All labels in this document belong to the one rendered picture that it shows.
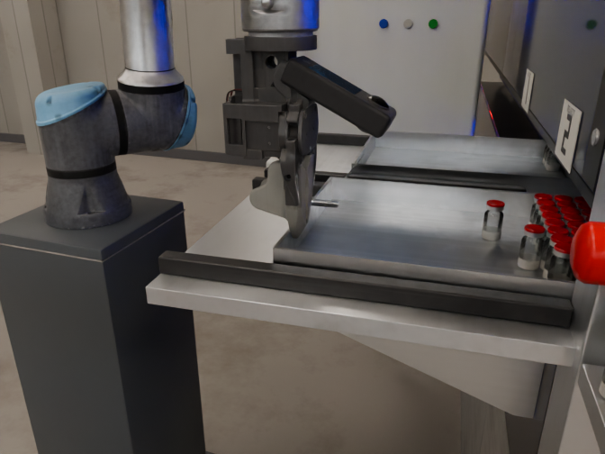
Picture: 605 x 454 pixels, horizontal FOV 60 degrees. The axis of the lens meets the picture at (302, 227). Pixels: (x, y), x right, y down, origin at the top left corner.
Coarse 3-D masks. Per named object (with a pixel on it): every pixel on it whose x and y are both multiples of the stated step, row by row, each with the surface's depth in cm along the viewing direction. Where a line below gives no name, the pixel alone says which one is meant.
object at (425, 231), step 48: (336, 192) 77; (384, 192) 75; (432, 192) 73; (480, 192) 71; (288, 240) 57; (336, 240) 64; (384, 240) 64; (432, 240) 64; (480, 240) 64; (528, 288) 48
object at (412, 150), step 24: (384, 144) 107; (408, 144) 105; (432, 144) 104; (456, 144) 103; (480, 144) 102; (504, 144) 101; (528, 144) 99; (360, 168) 83; (384, 168) 82; (408, 168) 81; (432, 168) 80; (456, 168) 92; (480, 168) 92; (504, 168) 92; (528, 168) 92; (528, 192) 78; (552, 192) 77; (576, 192) 76
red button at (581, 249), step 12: (588, 228) 33; (600, 228) 32; (576, 240) 33; (588, 240) 32; (600, 240) 32; (576, 252) 33; (588, 252) 32; (600, 252) 32; (576, 264) 33; (588, 264) 32; (600, 264) 32; (576, 276) 33; (588, 276) 32; (600, 276) 32
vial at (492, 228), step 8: (488, 208) 62; (496, 208) 62; (488, 216) 62; (496, 216) 62; (488, 224) 63; (496, 224) 62; (488, 232) 63; (496, 232) 63; (488, 240) 63; (496, 240) 63
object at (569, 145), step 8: (568, 104) 55; (568, 112) 54; (576, 112) 51; (576, 120) 51; (560, 128) 57; (576, 128) 50; (560, 136) 57; (568, 136) 53; (576, 136) 50; (560, 144) 57; (568, 144) 53; (560, 152) 56; (568, 152) 53; (560, 160) 56; (568, 160) 52; (568, 168) 52
